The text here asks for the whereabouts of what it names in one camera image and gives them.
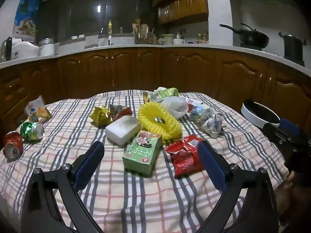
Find black wok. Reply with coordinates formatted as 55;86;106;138
220;23;270;49

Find red snack wrapper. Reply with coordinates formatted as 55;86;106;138
165;135;206;178

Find person's right hand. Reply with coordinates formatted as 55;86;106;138
276;171;311;226

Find wooden utensil holder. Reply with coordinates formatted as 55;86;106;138
132;17;158;45

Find black cooking pot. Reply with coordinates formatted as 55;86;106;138
279;32;307;66

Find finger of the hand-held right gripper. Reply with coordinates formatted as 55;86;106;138
279;118;302;137
262;122;292;147

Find wooden upper kitchen cabinets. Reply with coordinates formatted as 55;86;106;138
152;0;209;25

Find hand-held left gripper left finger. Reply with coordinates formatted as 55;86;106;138
21;141;105;233

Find crumpled white blue packet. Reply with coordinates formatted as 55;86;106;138
186;98;211;121

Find crushed green can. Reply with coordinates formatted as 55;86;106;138
20;122;45;141

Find green drink carton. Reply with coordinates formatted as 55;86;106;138
122;129;163;176

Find metal kettle with black handle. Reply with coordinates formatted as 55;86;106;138
0;37;13;63

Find small white blue carton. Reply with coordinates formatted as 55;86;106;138
24;96;45;122

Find white plastic bag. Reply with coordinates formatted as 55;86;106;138
161;97;189;119

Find crushed red can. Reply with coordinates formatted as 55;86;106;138
3;131;24;163

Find crushed green label bottle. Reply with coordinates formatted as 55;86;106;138
143;87;179;103

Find black bin with white rim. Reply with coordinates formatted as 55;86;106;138
240;99;281;129

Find wooden kitchen cabinets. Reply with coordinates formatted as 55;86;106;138
152;0;209;25
0;46;311;136

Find orange snack packet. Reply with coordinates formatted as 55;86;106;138
36;107;52;124

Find dark kitchen window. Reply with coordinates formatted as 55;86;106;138
40;0;159;44

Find white jar with metal lid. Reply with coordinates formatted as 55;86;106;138
39;38;55;57

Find white foam block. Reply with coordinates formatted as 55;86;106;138
105;115;142;146

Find colourful wall poster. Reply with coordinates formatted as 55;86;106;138
13;0;41;38

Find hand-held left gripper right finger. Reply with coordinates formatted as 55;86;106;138
194;140;280;233

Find crumpled silver paper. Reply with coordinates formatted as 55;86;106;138
200;113;226;139

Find yellow ribbed plastic ring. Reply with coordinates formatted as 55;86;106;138
138;102;183;141

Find wooden lower kitchen cabinets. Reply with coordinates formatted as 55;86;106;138
0;46;311;136

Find plaid cloth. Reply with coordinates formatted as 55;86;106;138
0;90;289;233

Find crumpled red gold wrapper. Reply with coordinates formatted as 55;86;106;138
109;104;134;122

